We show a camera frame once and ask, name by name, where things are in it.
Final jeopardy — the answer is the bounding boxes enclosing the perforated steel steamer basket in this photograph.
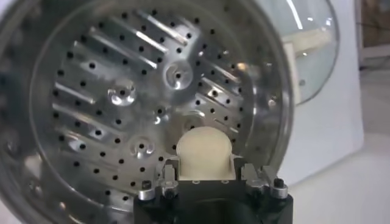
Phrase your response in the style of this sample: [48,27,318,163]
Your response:
[0,0,295,224]

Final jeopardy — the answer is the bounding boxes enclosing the glass lid with white handle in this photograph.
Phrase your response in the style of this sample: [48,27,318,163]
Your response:
[255,0,341,106]

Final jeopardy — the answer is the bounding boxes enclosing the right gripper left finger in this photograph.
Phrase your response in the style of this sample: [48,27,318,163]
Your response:
[137,158,181,202]

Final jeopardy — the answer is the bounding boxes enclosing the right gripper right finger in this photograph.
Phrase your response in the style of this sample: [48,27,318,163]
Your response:
[240,163,289,200]

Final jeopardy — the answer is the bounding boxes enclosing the white steamed baozi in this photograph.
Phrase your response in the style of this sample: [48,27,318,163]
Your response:
[175,126,236,181]

